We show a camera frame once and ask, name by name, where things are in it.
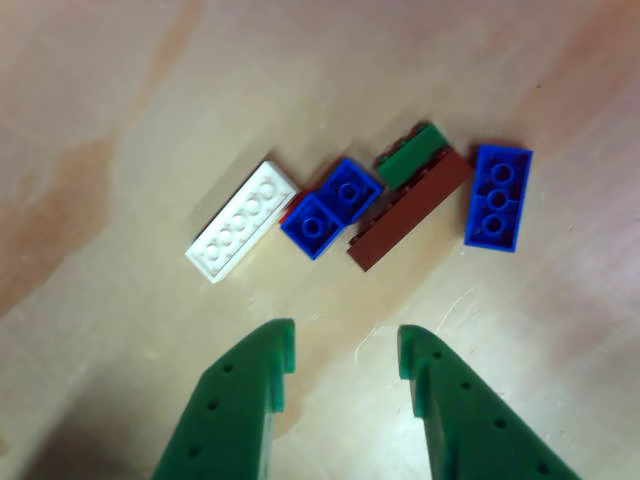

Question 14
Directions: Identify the green lego brick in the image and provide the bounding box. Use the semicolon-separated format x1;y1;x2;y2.
374;121;450;192

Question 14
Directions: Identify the white long lego brick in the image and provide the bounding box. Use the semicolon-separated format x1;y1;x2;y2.
184;159;300;285

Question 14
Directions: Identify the brown long lego brick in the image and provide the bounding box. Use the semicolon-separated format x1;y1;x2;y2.
345;149;475;274

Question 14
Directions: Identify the blue 2x4 lego brick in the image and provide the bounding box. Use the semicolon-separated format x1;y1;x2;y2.
463;143;534;254

